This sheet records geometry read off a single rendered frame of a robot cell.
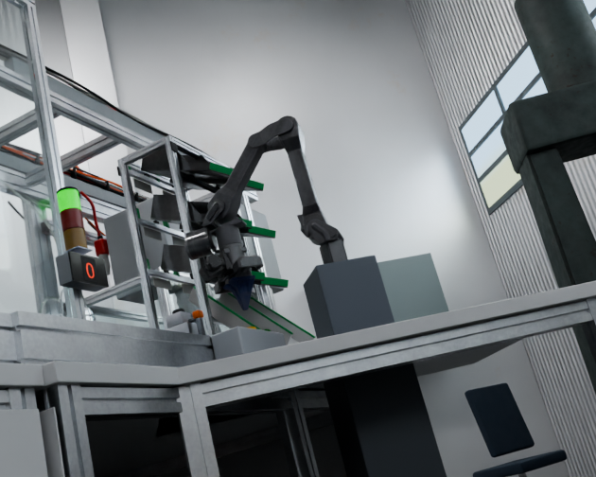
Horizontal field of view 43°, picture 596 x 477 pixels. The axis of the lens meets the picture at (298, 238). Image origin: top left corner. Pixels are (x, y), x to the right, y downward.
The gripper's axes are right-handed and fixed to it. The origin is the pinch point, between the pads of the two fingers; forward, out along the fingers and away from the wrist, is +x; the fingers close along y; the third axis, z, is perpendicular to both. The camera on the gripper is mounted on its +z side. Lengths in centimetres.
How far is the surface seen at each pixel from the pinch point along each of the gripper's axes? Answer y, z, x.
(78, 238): -9.4, 32.8, -21.5
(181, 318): -12.4, 11.5, 0.0
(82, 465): 50, 50, 35
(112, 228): -151, -12, -82
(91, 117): -87, 5, -100
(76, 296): -12.7, 34.8, -8.5
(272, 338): 6.6, -1.9, 12.5
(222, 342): 12.8, 12.1, 13.0
